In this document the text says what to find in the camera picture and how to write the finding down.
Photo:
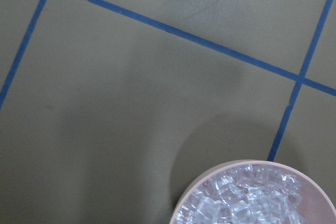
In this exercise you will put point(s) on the pink bowl of ice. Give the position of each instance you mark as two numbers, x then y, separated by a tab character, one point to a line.
249	191

